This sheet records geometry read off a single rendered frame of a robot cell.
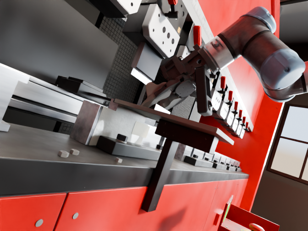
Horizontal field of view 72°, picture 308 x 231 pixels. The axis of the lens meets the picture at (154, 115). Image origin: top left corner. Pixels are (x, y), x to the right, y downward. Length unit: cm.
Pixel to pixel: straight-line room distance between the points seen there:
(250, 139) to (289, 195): 181
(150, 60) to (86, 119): 26
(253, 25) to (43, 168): 48
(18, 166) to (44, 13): 79
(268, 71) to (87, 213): 43
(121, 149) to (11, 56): 61
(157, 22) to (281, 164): 393
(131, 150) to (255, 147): 221
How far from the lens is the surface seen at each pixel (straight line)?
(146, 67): 63
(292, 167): 428
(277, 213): 433
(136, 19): 60
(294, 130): 439
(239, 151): 266
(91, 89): 74
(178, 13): 60
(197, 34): 73
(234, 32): 55
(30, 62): 98
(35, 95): 70
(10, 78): 39
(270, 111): 272
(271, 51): 50
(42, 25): 101
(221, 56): 54
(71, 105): 77
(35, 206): 33
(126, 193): 46
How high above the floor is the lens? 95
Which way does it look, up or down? 4 degrees up
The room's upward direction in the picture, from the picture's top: 20 degrees clockwise
